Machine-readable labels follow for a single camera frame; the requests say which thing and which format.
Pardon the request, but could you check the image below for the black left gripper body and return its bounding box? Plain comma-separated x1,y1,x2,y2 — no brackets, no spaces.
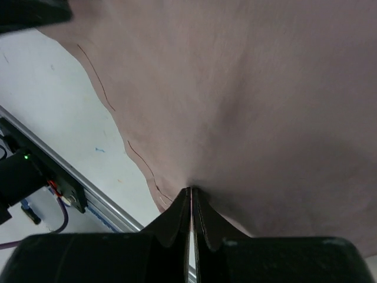
1,0,72,32

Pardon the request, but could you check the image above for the pink underwear cream waistband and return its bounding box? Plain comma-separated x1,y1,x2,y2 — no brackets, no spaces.
40,1,376,256

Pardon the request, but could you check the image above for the aluminium table frame rail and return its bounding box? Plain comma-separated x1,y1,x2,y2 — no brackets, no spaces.
0,106,197,283

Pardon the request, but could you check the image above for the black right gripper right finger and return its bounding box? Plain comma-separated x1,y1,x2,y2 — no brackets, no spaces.
191,188,371,282

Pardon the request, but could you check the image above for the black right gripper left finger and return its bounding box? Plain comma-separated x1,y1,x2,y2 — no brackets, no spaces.
2,188,191,282

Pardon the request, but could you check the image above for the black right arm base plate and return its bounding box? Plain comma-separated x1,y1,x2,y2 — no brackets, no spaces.
1,118,87,213

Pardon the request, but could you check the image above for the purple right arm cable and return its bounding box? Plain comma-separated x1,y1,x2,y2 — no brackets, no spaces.
0,197,70,251

